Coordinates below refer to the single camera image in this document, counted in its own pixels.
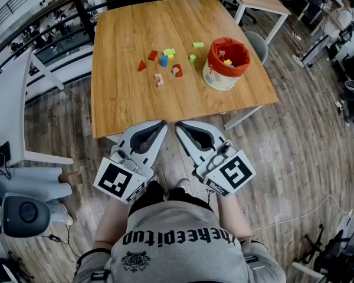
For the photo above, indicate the blue cylinder block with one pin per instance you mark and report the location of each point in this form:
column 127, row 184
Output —
column 164, row 61

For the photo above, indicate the natural wood arch block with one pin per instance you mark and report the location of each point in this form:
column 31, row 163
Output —
column 158, row 76

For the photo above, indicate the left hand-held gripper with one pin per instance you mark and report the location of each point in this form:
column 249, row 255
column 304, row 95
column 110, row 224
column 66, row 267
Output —
column 118, row 178

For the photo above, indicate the green cylinder block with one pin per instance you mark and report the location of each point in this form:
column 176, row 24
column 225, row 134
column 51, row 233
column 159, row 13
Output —
column 192, row 58

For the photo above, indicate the yellow-green blocks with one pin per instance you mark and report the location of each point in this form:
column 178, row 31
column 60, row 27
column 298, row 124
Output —
column 169, row 52

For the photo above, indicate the person's right forearm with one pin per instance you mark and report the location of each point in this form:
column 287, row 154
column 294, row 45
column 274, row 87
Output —
column 233, row 217

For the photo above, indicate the person's grey t-shirt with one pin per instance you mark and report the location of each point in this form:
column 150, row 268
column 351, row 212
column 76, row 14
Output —
column 180, row 223

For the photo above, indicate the colourful toy blocks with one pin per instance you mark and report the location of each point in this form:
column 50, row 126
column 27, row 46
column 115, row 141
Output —
column 228, row 62

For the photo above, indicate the black metal railing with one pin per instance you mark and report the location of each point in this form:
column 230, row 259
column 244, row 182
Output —
column 84, row 19

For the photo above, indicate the grey device with black disc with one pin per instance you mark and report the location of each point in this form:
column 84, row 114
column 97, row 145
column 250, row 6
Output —
column 26, row 214

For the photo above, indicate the person's shoe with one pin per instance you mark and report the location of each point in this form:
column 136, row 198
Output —
column 183, row 183

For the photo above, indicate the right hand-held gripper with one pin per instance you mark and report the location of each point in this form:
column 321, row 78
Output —
column 233, row 172

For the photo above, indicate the red triangle block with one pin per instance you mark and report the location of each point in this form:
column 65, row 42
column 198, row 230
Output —
column 141, row 66

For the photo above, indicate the grey chair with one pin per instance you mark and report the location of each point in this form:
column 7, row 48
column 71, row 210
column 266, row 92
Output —
column 258, row 44

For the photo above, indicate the person's left forearm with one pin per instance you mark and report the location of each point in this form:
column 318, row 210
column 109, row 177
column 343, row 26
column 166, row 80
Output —
column 112, row 223

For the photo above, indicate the red rectangular block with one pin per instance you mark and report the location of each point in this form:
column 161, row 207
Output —
column 152, row 55

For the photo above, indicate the beige storage bag red lining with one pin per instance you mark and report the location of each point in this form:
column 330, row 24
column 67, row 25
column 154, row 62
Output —
column 216, row 78

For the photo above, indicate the red arch block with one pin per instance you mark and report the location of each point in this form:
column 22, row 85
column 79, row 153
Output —
column 180, row 71

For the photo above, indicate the white desk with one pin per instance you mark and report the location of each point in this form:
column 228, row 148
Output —
column 6, row 105

